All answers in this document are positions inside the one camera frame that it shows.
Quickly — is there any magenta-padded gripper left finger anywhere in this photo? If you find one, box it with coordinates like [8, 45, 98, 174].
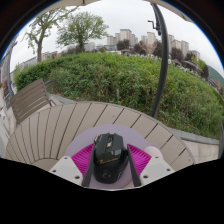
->
[48, 142, 96, 188]

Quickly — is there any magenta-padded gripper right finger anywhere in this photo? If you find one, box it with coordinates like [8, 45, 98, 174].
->
[126, 143, 176, 188]

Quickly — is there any black computer mouse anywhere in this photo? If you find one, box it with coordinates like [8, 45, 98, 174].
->
[91, 132, 131, 185]

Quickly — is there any lilac mouse pad, pink wrist rest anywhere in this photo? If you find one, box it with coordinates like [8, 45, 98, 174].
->
[64, 124, 165, 191]

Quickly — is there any grey slatted patio chair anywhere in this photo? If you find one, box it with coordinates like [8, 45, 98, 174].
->
[9, 78, 63, 125]

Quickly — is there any black curved parasol pole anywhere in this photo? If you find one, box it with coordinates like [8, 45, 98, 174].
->
[147, 2, 171, 119]

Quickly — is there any dark tall sign pillar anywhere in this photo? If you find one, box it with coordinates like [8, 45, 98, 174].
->
[0, 39, 18, 98]

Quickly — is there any group of beige high-rise buildings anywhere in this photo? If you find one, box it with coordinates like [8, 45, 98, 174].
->
[83, 28, 202, 63]

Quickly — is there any thin-crowned tree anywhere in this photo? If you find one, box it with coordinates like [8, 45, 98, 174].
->
[24, 5, 80, 64]

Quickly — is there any round bushy green tree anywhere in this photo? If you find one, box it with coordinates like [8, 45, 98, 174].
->
[55, 11, 110, 53]

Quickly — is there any beige parasol canopy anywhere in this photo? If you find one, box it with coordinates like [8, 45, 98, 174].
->
[56, 0, 195, 24]

